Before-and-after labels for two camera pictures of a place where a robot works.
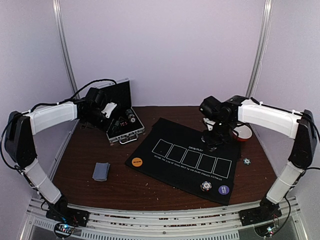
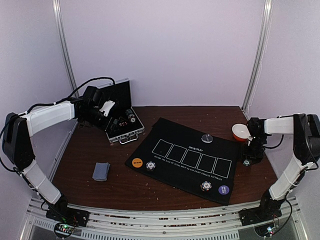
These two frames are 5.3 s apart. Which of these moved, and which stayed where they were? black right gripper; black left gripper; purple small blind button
Moved: black right gripper
Stayed: purple small blind button; black left gripper
